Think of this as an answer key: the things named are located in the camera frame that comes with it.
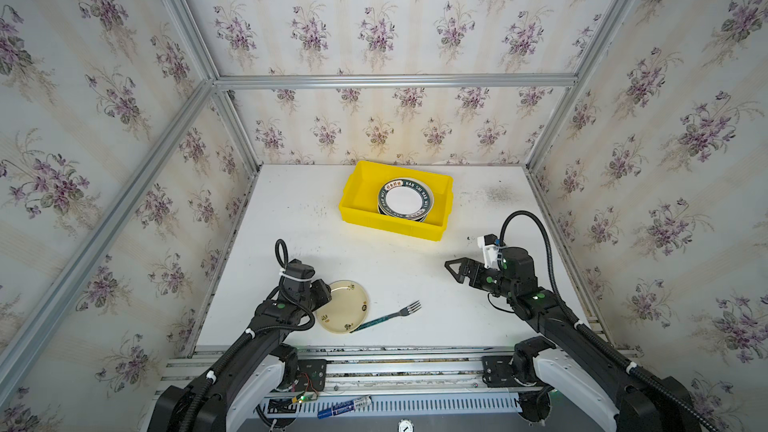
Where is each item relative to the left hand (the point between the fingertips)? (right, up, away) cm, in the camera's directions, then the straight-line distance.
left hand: (326, 289), depth 86 cm
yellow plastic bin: (+7, +26, +24) cm, 36 cm away
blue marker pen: (+8, -21, -18) cm, 29 cm away
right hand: (+36, +7, -5) cm, 37 cm away
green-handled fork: (+24, -5, -2) cm, 25 cm away
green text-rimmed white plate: (+25, +26, +16) cm, 40 cm away
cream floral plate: (+6, -6, 0) cm, 9 cm away
